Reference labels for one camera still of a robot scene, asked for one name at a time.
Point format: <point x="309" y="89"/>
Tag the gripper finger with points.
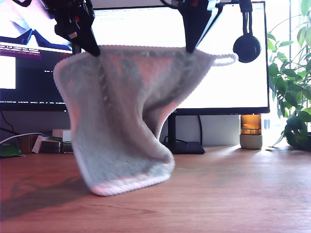
<point x="193" y="26"/>
<point x="90" y="36"/>
<point x="77" y="38"/>
<point x="212" y="18"/>

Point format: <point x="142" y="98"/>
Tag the fluffy pink white tea towel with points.
<point x="116" y="116"/>

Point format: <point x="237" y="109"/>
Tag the black headphones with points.
<point x="246" y="49"/>

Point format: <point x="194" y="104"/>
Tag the monitor with dark screen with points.
<point x="24" y="80"/>

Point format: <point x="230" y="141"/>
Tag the large monitor with white screen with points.
<point x="230" y="85"/>

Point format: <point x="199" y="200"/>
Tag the green leafy potted plant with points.
<point x="291" y="89"/>

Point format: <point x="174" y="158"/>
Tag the green and white box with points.
<point x="67" y="148"/>

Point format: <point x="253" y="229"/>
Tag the dark brown small box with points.
<point x="49" y="147"/>

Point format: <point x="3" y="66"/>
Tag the amber glass bottle grey base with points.
<point x="250" y="126"/>

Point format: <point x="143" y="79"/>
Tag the brown cardboard box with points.
<point x="25" y="144"/>

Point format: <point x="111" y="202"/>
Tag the green packet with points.
<point x="9" y="153"/>

